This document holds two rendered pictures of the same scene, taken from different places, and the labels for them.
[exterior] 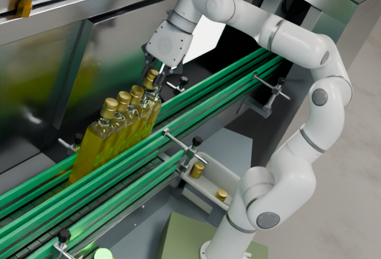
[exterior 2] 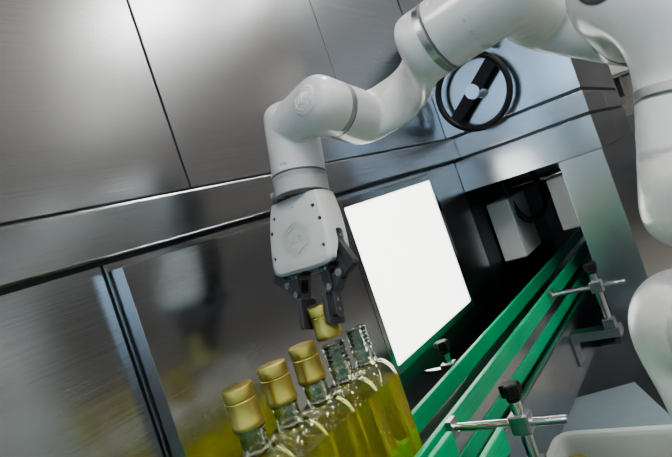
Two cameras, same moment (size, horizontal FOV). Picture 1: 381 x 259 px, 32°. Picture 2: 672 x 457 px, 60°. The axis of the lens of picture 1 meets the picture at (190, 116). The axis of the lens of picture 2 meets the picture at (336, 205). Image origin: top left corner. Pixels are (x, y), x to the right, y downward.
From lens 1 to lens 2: 115 cm
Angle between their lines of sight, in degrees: 36
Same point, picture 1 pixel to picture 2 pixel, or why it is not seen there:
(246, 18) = (389, 99)
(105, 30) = (170, 279)
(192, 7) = (289, 144)
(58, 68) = (113, 401)
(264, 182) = not seen: outside the picture
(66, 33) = (70, 313)
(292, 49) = not seen: outside the picture
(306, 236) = not seen: outside the picture
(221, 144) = (594, 417)
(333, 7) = (565, 144)
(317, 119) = (645, 18)
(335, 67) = not seen: outside the picture
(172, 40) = (299, 220)
